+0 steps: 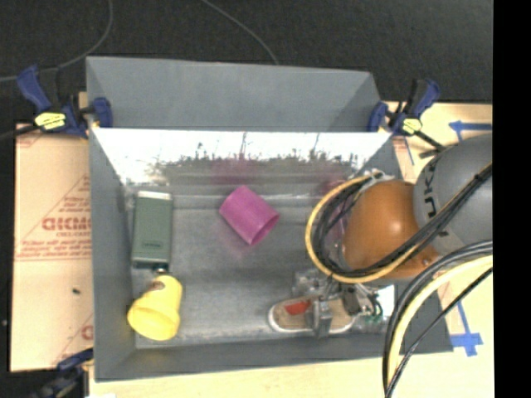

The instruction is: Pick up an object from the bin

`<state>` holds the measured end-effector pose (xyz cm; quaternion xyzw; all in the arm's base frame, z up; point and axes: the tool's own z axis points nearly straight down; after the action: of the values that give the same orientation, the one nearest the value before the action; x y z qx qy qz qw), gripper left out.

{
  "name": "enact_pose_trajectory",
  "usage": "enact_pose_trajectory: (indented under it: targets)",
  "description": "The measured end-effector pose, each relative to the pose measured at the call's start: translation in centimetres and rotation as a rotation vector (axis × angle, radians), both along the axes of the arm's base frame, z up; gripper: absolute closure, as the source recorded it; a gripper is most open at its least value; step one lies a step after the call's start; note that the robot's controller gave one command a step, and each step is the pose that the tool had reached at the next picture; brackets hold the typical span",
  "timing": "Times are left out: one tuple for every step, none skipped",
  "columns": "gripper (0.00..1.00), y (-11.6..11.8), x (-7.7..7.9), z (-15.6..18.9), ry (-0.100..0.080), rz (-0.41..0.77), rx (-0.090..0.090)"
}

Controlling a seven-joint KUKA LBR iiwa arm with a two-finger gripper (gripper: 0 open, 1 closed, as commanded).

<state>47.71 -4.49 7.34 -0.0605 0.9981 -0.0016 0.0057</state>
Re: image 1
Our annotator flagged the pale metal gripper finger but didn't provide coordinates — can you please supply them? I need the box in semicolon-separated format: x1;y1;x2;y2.
305;301;320;330
317;309;334;339

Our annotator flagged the grey metal bin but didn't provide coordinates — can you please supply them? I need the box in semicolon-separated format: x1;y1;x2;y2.
85;56;454;381

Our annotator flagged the purple plastic cup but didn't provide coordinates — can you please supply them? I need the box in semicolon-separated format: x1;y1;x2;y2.
218;185;280;247

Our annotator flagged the yellow plastic cup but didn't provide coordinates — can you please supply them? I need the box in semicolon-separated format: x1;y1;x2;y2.
126;274;184;342

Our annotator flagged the dark green flat block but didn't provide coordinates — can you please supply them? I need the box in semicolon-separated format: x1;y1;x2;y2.
130;190;174;270

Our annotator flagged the brown cardboard board red print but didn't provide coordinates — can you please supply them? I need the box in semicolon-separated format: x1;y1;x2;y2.
8;124;95;372

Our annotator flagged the black cylinder on white bracket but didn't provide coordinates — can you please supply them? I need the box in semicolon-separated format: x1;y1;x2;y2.
343;284;374;317

